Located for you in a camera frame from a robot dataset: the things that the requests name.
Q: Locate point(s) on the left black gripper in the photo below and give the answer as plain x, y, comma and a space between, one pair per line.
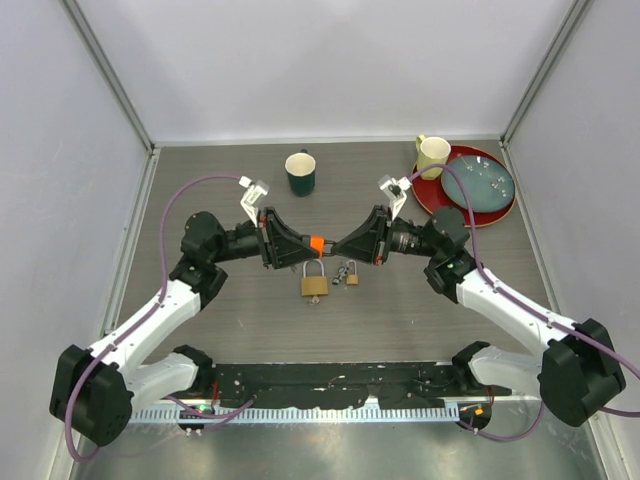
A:
280, 245

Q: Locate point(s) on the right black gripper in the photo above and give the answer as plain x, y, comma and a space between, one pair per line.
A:
361, 244

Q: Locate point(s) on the orange black padlock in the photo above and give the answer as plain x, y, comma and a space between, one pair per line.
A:
320, 245

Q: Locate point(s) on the keys with panda keychain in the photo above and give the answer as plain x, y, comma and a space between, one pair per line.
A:
340, 275

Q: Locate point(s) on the small brass long-shackle padlock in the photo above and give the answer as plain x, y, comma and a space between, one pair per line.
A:
352, 278

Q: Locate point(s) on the large brass padlock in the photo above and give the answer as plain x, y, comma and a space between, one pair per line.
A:
314, 285

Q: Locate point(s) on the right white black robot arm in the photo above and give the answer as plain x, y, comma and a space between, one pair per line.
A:
570, 366

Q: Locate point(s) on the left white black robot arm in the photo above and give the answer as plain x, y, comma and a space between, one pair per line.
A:
97, 390

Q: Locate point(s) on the dark green mug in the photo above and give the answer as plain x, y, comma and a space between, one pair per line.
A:
300, 168

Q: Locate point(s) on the yellow mug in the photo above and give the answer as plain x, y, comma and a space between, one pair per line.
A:
431, 151

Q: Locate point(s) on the blue ceramic plate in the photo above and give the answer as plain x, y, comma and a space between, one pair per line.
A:
488, 184

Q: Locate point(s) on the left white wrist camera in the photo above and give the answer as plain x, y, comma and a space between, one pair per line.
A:
255, 192

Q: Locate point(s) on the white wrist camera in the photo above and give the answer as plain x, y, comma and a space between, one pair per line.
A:
255, 192
396, 192

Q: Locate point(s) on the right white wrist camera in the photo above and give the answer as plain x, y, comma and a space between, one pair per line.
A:
396, 192

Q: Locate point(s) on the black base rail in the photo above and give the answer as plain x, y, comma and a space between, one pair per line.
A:
339, 386

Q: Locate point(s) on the white slotted cable duct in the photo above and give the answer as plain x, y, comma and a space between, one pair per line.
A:
370, 412

